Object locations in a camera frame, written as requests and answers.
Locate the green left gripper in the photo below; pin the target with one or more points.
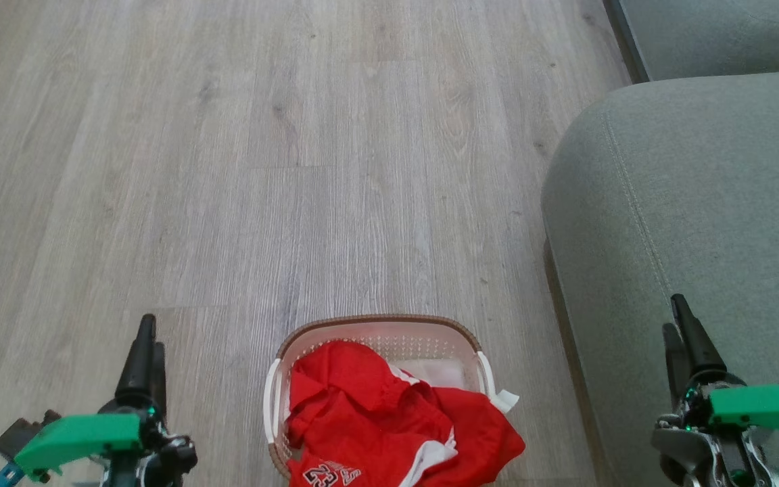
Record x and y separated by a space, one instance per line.
78 438

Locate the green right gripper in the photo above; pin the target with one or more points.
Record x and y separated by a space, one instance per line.
761 409

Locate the red basketball jersey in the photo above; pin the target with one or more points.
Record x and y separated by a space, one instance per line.
349 406

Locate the grey fabric sofa seat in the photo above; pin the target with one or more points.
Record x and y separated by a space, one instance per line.
721 34

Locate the white laundry basket brown rim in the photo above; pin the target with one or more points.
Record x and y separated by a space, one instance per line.
389 335

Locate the white cloth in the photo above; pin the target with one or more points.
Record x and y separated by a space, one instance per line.
433 373

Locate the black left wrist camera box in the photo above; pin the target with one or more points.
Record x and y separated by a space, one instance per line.
19 435

